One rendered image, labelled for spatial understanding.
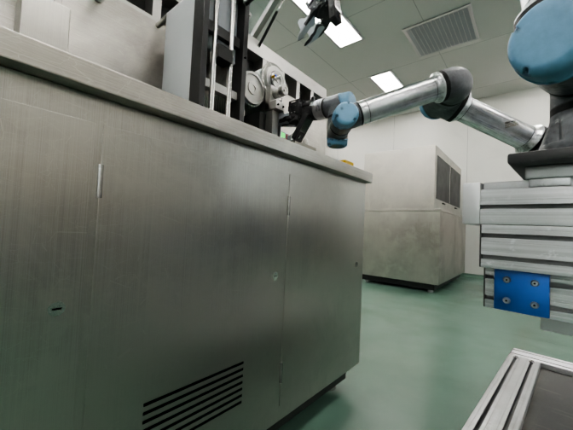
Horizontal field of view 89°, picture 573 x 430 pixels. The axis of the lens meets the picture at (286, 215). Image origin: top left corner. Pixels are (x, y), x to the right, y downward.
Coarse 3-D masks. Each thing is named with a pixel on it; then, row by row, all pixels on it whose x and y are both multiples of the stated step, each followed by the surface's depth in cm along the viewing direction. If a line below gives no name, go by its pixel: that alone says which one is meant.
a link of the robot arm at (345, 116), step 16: (432, 80) 91; (448, 80) 89; (464, 80) 90; (384, 96) 91; (400, 96) 90; (416, 96) 91; (432, 96) 92; (448, 96) 92; (464, 96) 95; (336, 112) 89; (352, 112) 89; (368, 112) 91; (384, 112) 91; (400, 112) 94; (336, 128) 94; (352, 128) 94
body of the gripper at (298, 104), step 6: (312, 96) 113; (294, 102) 118; (300, 102) 117; (306, 102) 115; (312, 102) 111; (288, 108) 118; (294, 108) 117; (300, 108) 116; (306, 108) 115; (294, 114) 116; (300, 114) 116; (312, 114) 112; (294, 120) 117
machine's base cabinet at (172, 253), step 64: (0, 128) 40; (64, 128) 45; (128, 128) 52; (192, 128) 62; (0, 192) 40; (64, 192) 45; (128, 192) 52; (192, 192) 62; (256, 192) 76; (320, 192) 99; (0, 256) 40; (64, 256) 45; (128, 256) 52; (192, 256) 62; (256, 256) 76; (320, 256) 99; (0, 320) 40; (64, 320) 45; (128, 320) 52; (192, 320) 62; (256, 320) 77; (320, 320) 100; (0, 384) 40; (64, 384) 45; (128, 384) 52; (192, 384) 62; (256, 384) 77; (320, 384) 101
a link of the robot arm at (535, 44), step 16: (528, 0) 51; (544, 0) 46; (560, 0) 45; (528, 16) 48; (544, 16) 47; (560, 16) 45; (512, 32) 50; (528, 32) 48; (544, 32) 47; (560, 32) 45; (512, 48) 50; (528, 48) 49; (544, 48) 47; (560, 48) 45; (512, 64) 51; (528, 64) 49; (544, 64) 47; (560, 64) 46; (528, 80) 52; (544, 80) 49; (560, 80) 49
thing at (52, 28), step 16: (32, 0) 67; (48, 0) 69; (16, 16) 69; (32, 16) 67; (48, 16) 69; (64, 16) 71; (32, 32) 67; (48, 32) 69; (64, 32) 71; (64, 48) 71
